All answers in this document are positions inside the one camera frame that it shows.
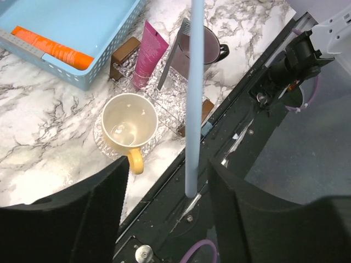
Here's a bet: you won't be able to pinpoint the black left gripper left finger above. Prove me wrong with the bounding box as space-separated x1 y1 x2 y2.
1 157 129 262

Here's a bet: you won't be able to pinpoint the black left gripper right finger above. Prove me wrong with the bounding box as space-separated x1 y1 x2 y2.
207 160 350 262

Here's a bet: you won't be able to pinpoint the yellow mug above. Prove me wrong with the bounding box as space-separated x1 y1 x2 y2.
101 93 158 175

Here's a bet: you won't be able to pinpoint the mauve mug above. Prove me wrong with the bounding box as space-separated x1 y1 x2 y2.
171 26 230 79

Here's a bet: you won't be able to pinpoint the grey toothbrush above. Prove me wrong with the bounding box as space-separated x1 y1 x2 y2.
157 18 190 91

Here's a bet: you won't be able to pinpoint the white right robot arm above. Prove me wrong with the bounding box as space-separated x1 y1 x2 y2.
310 5 351 59

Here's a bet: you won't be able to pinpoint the clear textured oval tray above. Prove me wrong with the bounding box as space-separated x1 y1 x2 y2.
93 81 186 160

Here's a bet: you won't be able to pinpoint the light blue perforated basket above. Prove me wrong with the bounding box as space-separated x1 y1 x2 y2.
1 1 147 90

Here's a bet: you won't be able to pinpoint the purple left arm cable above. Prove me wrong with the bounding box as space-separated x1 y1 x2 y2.
180 239 219 263

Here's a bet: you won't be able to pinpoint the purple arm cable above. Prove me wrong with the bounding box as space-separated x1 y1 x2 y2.
285 27 321 113
180 239 219 263

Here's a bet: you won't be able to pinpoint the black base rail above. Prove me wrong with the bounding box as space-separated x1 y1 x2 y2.
113 14 315 262

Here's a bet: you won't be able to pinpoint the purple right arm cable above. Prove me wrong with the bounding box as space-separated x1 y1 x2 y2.
285 27 321 113

